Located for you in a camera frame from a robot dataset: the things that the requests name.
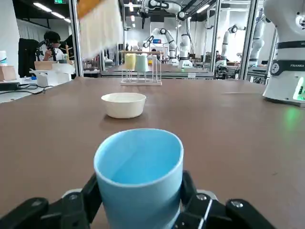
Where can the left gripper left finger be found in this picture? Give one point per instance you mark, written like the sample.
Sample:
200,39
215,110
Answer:
59,210

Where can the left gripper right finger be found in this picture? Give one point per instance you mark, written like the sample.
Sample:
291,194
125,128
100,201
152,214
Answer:
214,214

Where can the blue plastic cup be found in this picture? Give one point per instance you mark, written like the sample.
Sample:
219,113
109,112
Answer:
138,190

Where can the pale yellow cup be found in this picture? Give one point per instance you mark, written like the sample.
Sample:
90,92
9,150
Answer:
130,62

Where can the pale green cup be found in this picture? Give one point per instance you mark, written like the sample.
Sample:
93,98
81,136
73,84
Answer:
141,63

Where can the cream bowl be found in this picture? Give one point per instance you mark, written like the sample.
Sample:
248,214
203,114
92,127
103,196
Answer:
124,108

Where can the black power adapter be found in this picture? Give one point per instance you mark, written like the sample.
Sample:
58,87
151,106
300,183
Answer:
9,86

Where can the white storage box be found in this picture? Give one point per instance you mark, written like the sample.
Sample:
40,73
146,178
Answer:
54,76

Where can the brown cardboard box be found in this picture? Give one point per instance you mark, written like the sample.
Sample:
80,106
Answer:
8,72

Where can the black jacket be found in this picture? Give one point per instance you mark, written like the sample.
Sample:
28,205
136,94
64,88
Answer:
27,57

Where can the person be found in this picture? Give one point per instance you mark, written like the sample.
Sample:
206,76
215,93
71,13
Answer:
52,38

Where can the aluminium frame post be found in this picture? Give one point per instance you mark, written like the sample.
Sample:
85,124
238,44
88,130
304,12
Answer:
73,35
247,47
215,35

